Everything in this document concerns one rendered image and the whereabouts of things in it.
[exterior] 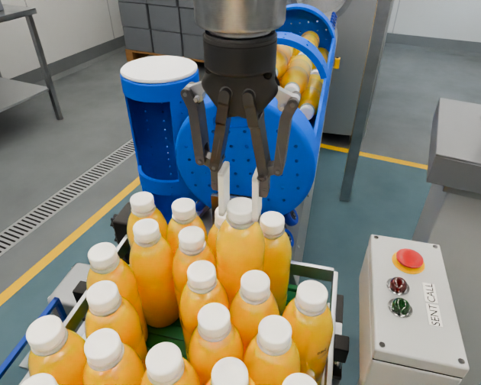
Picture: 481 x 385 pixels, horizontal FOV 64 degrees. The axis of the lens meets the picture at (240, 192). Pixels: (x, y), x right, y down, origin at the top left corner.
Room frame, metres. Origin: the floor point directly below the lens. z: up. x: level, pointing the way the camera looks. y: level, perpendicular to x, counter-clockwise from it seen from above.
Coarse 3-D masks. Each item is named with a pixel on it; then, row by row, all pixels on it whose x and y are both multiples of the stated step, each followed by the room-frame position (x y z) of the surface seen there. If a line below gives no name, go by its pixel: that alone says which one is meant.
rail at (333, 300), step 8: (336, 272) 0.47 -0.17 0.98; (336, 280) 0.45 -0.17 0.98; (336, 288) 0.43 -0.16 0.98; (336, 296) 0.41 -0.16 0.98; (336, 304) 0.40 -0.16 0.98; (328, 352) 0.31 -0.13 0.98; (328, 360) 0.30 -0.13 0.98; (328, 368) 0.29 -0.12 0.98; (328, 376) 0.28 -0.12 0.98; (328, 384) 0.27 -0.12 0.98
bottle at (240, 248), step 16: (224, 224) 0.41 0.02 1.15; (256, 224) 0.41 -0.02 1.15; (224, 240) 0.39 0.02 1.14; (240, 240) 0.38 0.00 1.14; (256, 240) 0.39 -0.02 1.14; (224, 256) 0.38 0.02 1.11; (240, 256) 0.37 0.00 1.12; (256, 256) 0.38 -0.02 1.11; (224, 272) 0.38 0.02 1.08; (240, 272) 0.37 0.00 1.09; (224, 288) 0.38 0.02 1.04
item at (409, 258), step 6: (402, 252) 0.39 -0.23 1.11; (408, 252) 0.39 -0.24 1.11; (414, 252) 0.39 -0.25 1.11; (396, 258) 0.38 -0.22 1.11; (402, 258) 0.37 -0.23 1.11; (408, 258) 0.37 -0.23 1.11; (414, 258) 0.37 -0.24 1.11; (420, 258) 0.37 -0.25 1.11; (402, 264) 0.37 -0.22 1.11; (408, 264) 0.36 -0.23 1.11; (414, 264) 0.36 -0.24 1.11; (420, 264) 0.36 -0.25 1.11
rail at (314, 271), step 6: (294, 264) 0.49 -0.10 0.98; (300, 264) 0.49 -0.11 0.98; (306, 264) 0.49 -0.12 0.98; (312, 264) 0.49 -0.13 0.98; (294, 270) 0.49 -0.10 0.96; (300, 270) 0.48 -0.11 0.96; (306, 270) 0.48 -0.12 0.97; (312, 270) 0.48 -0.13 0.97; (318, 270) 0.48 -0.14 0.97; (324, 270) 0.47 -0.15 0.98; (330, 270) 0.47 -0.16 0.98; (300, 276) 0.48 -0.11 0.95; (306, 276) 0.48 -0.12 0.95; (312, 276) 0.48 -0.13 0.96; (318, 276) 0.48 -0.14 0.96; (324, 276) 0.47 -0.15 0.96; (330, 276) 0.47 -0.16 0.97
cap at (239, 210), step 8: (232, 200) 0.42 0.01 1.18; (240, 200) 0.42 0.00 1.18; (248, 200) 0.42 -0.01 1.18; (232, 208) 0.40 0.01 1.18; (240, 208) 0.40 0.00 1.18; (248, 208) 0.40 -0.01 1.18; (232, 216) 0.39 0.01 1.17; (240, 216) 0.39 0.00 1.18; (248, 216) 0.39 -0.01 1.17; (240, 224) 0.39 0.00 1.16
